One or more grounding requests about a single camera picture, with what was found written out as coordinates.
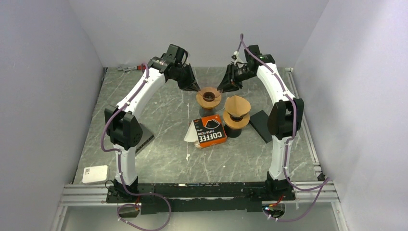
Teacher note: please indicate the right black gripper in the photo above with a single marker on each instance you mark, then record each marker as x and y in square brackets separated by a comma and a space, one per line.
[229, 83]

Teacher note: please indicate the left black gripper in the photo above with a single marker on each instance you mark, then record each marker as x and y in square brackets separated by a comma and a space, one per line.
[192, 84]

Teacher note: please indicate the brown paper coffee filter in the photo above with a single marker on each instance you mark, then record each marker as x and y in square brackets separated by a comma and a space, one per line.
[237, 106]

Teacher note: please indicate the blue ribbed glass dripper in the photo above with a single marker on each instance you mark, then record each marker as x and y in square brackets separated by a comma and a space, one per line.
[236, 118]

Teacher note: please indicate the white paper coffee filter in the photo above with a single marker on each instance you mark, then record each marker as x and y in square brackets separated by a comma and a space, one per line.
[191, 135]

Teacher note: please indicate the clear plastic filter bag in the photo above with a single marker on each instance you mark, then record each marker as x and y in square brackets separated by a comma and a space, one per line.
[208, 94]

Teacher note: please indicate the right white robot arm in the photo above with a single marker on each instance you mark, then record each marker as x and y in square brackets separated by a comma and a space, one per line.
[286, 114]

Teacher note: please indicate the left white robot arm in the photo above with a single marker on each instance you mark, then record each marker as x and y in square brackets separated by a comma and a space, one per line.
[121, 121]

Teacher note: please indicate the orange coffee filter box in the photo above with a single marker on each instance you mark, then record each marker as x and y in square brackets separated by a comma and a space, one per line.
[209, 131]

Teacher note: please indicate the right black flat box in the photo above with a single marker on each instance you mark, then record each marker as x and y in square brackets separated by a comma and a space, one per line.
[259, 122]

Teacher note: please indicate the black flat box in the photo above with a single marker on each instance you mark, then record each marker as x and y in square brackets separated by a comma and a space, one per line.
[146, 138]
[259, 122]

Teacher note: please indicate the black server base cup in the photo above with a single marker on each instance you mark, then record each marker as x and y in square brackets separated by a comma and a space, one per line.
[232, 132]

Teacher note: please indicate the left black flat box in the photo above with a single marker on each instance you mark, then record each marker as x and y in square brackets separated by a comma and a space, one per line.
[146, 138]

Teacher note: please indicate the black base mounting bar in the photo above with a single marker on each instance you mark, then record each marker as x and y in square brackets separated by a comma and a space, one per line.
[194, 197]

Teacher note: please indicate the white small box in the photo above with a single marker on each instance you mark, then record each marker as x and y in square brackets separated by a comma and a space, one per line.
[95, 174]

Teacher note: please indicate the orange handled wrench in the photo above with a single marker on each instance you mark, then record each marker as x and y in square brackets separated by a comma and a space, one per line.
[129, 68]

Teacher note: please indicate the aluminium frame rail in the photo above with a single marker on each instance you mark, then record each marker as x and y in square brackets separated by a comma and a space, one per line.
[96, 195]

